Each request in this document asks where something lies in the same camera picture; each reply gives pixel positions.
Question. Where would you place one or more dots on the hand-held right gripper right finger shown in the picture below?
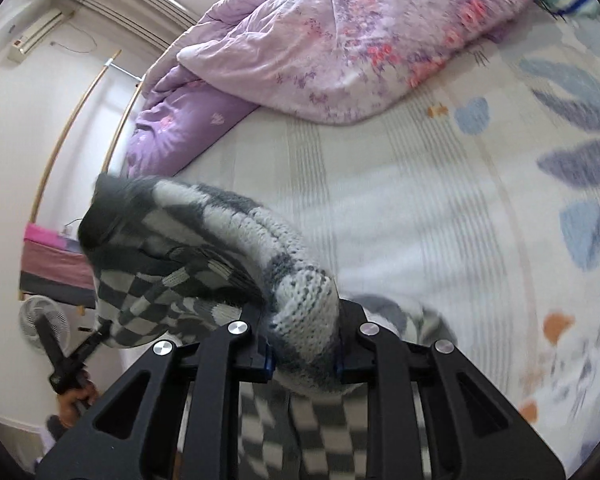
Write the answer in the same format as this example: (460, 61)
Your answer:
(339, 367)

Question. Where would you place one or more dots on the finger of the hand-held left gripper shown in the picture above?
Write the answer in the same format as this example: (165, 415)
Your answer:
(94, 344)

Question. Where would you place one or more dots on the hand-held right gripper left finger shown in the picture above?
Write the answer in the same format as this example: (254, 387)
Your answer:
(268, 363)

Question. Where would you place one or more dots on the grey white checkered knit sweater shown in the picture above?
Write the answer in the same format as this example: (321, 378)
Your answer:
(300, 285)

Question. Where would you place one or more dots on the metal clothes rack bar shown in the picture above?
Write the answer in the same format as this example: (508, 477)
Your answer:
(125, 71)

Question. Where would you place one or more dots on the person's left hand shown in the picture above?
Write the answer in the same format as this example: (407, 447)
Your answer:
(77, 402)

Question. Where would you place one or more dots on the white standing fan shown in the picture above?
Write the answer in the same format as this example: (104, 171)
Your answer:
(37, 320)

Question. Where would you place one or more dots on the pink striped cloth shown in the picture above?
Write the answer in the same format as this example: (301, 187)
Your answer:
(55, 260)

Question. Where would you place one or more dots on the leaf print bed sheet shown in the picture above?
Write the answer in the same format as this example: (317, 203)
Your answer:
(430, 200)

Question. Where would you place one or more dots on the curved wooden pole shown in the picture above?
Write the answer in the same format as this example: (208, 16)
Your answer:
(122, 120)
(62, 130)

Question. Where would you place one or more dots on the purple floral comforter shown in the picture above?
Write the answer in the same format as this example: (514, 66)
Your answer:
(330, 40)

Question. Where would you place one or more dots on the white wall air conditioner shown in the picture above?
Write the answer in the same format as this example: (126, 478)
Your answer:
(32, 35)

